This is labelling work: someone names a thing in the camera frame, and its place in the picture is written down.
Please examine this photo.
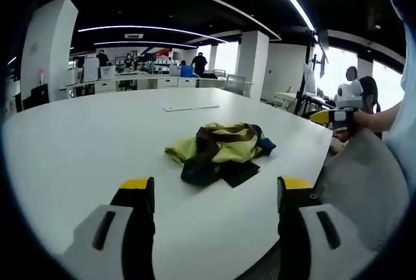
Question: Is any computer monitor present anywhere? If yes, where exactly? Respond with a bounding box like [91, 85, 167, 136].
[302, 62, 318, 96]

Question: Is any white mesh office chair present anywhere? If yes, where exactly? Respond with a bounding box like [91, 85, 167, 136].
[223, 74, 247, 96]

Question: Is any black office chair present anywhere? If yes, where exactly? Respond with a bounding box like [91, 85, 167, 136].
[21, 83, 50, 112]

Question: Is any row of white desks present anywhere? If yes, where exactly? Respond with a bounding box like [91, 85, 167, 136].
[59, 71, 228, 95]

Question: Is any black template sheet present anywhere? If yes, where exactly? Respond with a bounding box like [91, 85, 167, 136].
[220, 161, 261, 189]

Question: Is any yellow-green and brown garment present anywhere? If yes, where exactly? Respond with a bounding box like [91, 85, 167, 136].
[164, 121, 278, 186]

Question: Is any person's light blue shirt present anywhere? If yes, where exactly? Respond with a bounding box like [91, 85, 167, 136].
[385, 0, 416, 180]

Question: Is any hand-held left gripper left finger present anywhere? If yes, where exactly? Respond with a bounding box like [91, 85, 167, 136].
[62, 176, 157, 280]

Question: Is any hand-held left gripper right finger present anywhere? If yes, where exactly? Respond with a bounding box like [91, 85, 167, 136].
[276, 175, 362, 280]

